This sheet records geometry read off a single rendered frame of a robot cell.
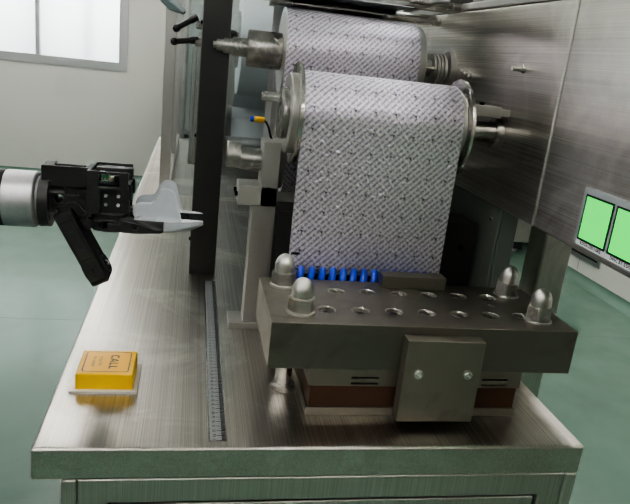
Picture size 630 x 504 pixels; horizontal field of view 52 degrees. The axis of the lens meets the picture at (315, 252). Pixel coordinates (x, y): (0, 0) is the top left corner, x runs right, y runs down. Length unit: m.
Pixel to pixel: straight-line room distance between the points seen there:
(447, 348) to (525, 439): 0.16
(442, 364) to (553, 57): 0.44
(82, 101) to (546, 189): 5.88
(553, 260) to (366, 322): 0.54
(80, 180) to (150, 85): 5.59
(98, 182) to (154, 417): 0.31
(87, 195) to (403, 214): 0.44
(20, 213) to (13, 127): 5.81
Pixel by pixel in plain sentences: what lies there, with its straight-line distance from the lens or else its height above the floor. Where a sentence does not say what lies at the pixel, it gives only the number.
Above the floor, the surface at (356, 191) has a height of 1.15.
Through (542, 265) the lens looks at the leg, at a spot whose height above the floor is 1.02.
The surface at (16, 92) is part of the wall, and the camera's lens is 6.68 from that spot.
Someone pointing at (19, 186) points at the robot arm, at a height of 1.13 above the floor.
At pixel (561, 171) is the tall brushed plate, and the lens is 0.90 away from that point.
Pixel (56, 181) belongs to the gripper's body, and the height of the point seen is 1.14.
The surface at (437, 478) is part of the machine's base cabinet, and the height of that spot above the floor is 0.85.
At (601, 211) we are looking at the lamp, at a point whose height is 1.20.
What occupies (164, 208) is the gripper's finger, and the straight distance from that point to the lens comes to 0.90.
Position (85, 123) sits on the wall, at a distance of 6.59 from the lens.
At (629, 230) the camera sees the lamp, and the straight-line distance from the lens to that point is 0.77.
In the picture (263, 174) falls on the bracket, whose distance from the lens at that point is 1.00.
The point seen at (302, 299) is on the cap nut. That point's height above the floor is 1.05.
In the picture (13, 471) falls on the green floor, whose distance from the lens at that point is 2.35.
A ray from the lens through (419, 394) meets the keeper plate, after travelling 0.84.
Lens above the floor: 1.33
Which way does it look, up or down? 16 degrees down
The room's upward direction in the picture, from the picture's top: 6 degrees clockwise
